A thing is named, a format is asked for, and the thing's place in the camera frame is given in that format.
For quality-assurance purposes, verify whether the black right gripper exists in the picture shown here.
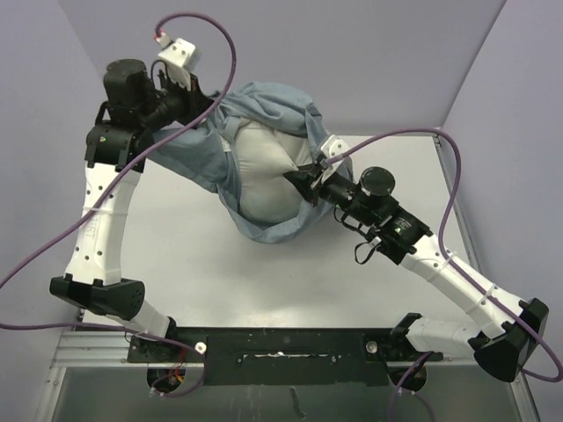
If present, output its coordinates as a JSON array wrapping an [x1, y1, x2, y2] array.
[[287, 160, 377, 227]]

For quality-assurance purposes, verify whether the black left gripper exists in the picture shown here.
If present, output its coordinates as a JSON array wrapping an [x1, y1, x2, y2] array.
[[137, 68, 212, 133]]

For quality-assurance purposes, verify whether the cream white pillow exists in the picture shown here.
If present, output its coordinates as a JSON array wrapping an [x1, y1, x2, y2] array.
[[233, 120, 312, 224]]

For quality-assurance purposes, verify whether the blue-grey pillowcase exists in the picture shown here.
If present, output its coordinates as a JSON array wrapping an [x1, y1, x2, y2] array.
[[149, 82, 333, 244]]

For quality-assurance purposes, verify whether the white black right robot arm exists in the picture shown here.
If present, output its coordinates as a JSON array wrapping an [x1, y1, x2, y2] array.
[[284, 164, 549, 382]]

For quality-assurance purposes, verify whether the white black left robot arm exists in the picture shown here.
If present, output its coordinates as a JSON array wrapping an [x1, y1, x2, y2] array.
[[49, 59, 213, 361]]

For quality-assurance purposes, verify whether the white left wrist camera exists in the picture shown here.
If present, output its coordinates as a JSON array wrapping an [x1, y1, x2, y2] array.
[[157, 38, 201, 73]]

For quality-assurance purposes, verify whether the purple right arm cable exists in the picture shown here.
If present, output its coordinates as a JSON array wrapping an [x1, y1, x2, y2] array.
[[327, 127, 563, 422]]

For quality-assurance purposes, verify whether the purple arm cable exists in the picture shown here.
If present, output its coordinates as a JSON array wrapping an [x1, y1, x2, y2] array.
[[0, 15, 238, 399], [327, 127, 563, 422]]

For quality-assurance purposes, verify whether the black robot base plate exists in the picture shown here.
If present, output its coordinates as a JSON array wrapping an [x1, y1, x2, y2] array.
[[127, 327, 421, 387]]

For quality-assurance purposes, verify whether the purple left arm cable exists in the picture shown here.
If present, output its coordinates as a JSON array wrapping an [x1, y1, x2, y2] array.
[[0, 15, 238, 399]]

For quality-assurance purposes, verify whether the aluminium frame rail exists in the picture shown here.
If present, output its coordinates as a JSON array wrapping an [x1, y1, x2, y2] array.
[[49, 136, 549, 397]]

